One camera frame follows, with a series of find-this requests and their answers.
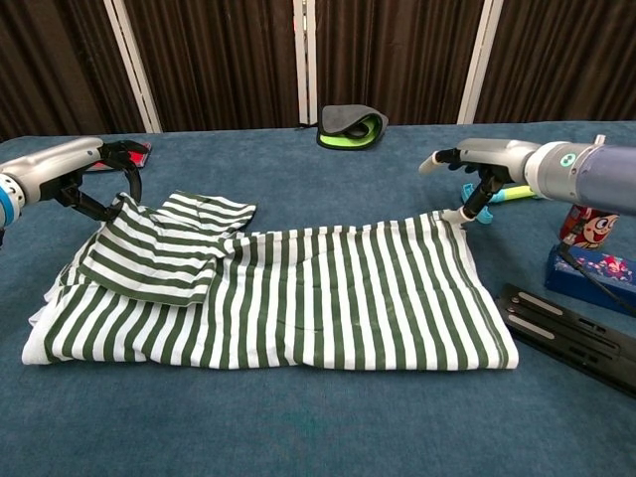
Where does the blue patterned long box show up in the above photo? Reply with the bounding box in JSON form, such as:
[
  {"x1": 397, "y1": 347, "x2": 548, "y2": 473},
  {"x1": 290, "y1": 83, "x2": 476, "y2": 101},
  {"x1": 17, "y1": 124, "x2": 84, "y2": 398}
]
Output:
[{"x1": 544, "y1": 242, "x2": 636, "y2": 318}]

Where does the black folding laptop stand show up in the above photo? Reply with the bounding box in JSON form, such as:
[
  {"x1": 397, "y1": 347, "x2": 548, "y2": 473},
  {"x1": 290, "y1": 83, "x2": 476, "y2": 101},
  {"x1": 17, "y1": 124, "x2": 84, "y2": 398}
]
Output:
[{"x1": 494, "y1": 282, "x2": 636, "y2": 398}]

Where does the red soda can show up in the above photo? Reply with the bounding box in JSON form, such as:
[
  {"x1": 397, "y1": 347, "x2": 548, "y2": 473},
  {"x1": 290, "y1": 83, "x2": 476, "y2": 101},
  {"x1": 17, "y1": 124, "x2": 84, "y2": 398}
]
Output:
[{"x1": 558, "y1": 206, "x2": 621, "y2": 249}]

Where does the teal green toy water pump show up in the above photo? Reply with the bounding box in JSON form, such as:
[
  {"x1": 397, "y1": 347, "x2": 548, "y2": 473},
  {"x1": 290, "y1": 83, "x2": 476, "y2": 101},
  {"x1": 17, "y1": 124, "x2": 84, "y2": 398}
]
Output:
[{"x1": 460, "y1": 181, "x2": 541, "y2": 228}]

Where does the blue felt table cover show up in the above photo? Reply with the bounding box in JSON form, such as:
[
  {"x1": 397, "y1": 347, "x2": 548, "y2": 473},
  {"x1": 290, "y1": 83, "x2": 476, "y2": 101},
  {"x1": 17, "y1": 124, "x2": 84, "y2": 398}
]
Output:
[{"x1": 0, "y1": 118, "x2": 636, "y2": 477}]

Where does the red flat plastic case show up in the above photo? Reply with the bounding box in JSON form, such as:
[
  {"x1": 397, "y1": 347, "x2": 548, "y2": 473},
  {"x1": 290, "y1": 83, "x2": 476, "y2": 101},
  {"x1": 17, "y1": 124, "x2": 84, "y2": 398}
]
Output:
[{"x1": 91, "y1": 141, "x2": 153, "y2": 173}]

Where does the dark pleated screen panel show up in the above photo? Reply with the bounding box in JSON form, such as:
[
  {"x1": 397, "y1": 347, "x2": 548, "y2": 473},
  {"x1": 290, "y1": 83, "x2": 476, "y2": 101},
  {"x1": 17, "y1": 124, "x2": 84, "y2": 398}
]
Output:
[
  {"x1": 0, "y1": 0, "x2": 163, "y2": 143},
  {"x1": 292, "y1": 0, "x2": 498, "y2": 125},
  {"x1": 103, "y1": 0, "x2": 312, "y2": 133},
  {"x1": 456, "y1": 0, "x2": 636, "y2": 124}
]

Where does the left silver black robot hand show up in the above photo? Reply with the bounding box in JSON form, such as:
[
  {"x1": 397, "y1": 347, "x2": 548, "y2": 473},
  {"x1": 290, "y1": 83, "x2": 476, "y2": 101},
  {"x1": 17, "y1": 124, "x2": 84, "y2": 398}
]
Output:
[{"x1": 0, "y1": 136, "x2": 151, "y2": 224}]

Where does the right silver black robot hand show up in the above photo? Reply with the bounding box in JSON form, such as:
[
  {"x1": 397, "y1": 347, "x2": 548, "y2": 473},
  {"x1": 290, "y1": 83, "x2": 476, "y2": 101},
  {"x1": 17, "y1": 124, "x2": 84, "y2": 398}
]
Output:
[{"x1": 418, "y1": 137, "x2": 543, "y2": 224}]

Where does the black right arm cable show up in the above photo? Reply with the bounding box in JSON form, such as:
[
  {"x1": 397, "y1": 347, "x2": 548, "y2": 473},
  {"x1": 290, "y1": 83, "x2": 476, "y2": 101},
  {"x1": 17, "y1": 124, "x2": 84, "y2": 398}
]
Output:
[{"x1": 558, "y1": 216, "x2": 636, "y2": 317}]

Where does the grey green cloth pouch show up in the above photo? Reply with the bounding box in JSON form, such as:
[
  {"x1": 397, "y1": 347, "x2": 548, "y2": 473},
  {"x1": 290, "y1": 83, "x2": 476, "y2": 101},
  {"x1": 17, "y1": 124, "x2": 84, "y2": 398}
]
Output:
[{"x1": 297, "y1": 103, "x2": 391, "y2": 150}]

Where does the green white striped T-shirt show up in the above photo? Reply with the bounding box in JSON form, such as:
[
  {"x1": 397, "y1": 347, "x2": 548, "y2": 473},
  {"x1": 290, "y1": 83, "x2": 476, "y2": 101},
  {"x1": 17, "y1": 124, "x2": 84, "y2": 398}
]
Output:
[{"x1": 20, "y1": 191, "x2": 521, "y2": 373}]

